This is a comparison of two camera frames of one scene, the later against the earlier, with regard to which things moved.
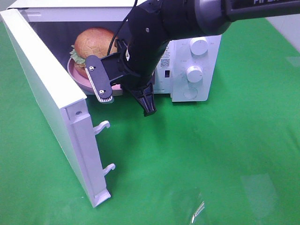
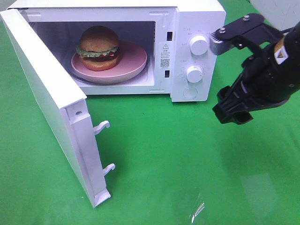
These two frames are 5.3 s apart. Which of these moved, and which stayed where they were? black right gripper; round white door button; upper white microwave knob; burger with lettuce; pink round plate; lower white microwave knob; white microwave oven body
Moved: pink round plate; black right gripper; burger with lettuce
Stayed: upper white microwave knob; white microwave oven body; lower white microwave knob; round white door button
